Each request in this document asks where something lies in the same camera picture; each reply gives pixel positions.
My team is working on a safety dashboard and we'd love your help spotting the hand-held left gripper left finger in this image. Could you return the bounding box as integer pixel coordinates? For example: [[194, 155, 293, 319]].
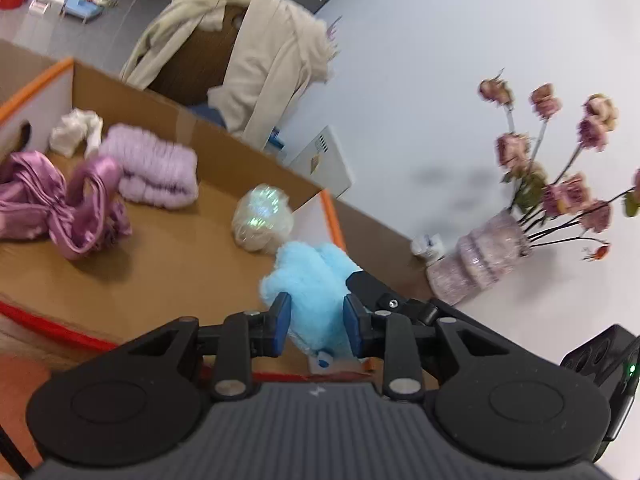
[[122, 291, 293, 401]]

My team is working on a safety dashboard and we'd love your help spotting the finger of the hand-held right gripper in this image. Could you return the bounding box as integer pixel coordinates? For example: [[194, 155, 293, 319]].
[[346, 270, 481, 326]]

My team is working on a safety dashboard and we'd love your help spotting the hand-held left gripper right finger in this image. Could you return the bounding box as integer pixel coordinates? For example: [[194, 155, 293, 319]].
[[342, 294, 521, 401]]

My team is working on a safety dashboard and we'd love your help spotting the light blue plush toy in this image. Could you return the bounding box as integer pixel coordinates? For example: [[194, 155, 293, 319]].
[[259, 241, 362, 367]]

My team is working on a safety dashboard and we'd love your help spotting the iridescent ball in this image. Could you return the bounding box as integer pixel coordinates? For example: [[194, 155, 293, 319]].
[[232, 185, 294, 254]]

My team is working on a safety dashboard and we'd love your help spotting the orange-edged cardboard box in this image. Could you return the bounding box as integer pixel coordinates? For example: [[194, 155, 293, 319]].
[[0, 40, 351, 378]]

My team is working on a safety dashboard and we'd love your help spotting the purple fluffy headband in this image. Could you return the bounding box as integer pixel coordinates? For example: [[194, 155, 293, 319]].
[[99, 124, 200, 209]]

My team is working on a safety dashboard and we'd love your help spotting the pink satin scrunchie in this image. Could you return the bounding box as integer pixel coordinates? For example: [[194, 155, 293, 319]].
[[0, 151, 67, 241], [49, 156, 134, 261]]

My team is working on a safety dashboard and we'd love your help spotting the white cloth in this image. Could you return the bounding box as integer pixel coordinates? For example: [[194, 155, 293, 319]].
[[49, 108, 104, 158]]

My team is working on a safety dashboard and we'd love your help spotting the white pill bottle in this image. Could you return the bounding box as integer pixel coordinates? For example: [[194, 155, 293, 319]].
[[411, 233, 446, 264]]

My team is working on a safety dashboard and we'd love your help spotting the pink textured vase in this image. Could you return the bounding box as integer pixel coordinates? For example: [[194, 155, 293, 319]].
[[425, 209, 534, 307]]

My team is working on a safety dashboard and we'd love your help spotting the bunch of dried pink roses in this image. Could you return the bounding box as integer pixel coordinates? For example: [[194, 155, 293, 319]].
[[477, 76, 640, 262]]

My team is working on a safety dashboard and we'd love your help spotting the dark blue seat cushion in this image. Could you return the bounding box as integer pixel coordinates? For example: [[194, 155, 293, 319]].
[[187, 102, 227, 127]]

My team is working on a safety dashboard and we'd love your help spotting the beige coat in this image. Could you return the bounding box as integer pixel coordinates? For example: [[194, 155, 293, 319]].
[[120, 0, 335, 148]]

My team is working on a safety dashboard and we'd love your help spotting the brown wooden chair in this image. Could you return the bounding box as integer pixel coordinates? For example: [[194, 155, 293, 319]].
[[146, 5, 248, 107]]

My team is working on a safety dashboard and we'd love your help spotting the blue low stand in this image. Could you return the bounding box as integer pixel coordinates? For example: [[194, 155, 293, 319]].
[[61, 0, 110, 24]]

